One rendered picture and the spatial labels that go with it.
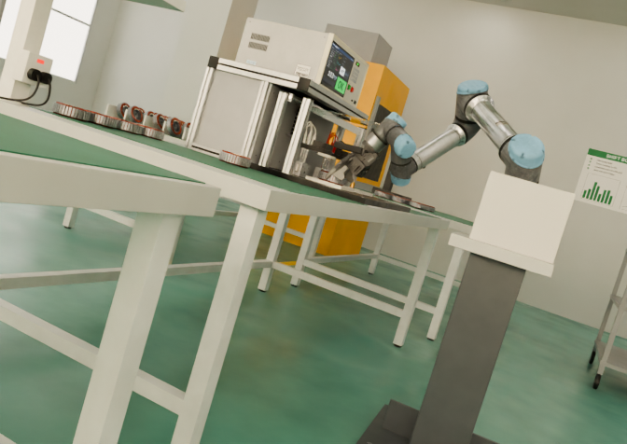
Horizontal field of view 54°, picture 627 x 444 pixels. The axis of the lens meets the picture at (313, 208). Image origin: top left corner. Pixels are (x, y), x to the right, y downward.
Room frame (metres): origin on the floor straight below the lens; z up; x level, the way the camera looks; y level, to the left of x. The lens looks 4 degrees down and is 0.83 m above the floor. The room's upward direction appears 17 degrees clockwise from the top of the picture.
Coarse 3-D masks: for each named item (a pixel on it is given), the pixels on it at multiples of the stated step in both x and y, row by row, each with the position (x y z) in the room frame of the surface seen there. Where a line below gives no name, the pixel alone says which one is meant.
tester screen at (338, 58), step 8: (336, 48) 2.39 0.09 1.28; (328, 56) 2.35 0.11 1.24; (336, 56) 2.41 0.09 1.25; (344, 56) 2.48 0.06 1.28; (328, 64) 2.37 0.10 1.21; (336, 64) 2.43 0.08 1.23; (344, 64) 2.50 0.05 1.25; (352, 64) 2.57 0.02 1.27; (336, 72) 2.45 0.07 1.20; (336, 80) 2.47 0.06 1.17; (344, 80) 2.54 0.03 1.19
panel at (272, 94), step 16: (272, 96) 2.29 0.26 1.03; (272, 112) 2.32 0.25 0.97; (288, 112) 2.44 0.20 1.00; (288, 128) 2.48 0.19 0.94; (320, 128) 2.75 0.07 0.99; (256, 144) 2.27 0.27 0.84; (288, 144) 2.51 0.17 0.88; (256, 160) 2.31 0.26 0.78; (272, 160) 2.43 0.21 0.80; (320, 160) 2.85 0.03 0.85
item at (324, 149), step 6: (306, 144) 2.38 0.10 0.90; (318, 144) 2.36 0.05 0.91; (324, 144) 2.36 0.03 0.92; (306, 150) 2.43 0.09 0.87; (318, 150) 2.36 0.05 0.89; (324, 150) 2.35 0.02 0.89; (330, 150) 2.39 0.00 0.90; (300, 156) 2.39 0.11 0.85; (306, 156) 2.43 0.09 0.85; (324, 156) 2.35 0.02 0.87; (330, 156) 2.35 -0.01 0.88
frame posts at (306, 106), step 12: (276, 108) 2.25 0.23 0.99; (300, 108) 2.22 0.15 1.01; (276, 120) 2.25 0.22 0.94; (300, 120) 2.22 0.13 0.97; (276, 132) 2.26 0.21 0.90; (300, 132) 2.21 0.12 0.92; (336, 132) 2.83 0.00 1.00; (264, 144) 2.26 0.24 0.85; (300, 144) 2.23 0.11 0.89; (360, 144) 2.79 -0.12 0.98; (264, 156) 2.26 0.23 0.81; (288, 156) 2.21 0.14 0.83; (288, 168) 2.21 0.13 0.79
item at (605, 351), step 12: (624, 264) 4.54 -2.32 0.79; (612, 300) 4.25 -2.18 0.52; (624, 300) 3.74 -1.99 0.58; (600, 336) 4.54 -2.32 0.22; (612, 336) 3.74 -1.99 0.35; (600, 348) 4.21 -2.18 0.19; (612, 348) 4.37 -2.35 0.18; (600, 360) 3.75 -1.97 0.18; (612, 360) 3.87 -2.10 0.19; (624, 360) 4.01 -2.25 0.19; (600, 372) 3.74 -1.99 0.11; (624, 372) 3.69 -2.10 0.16
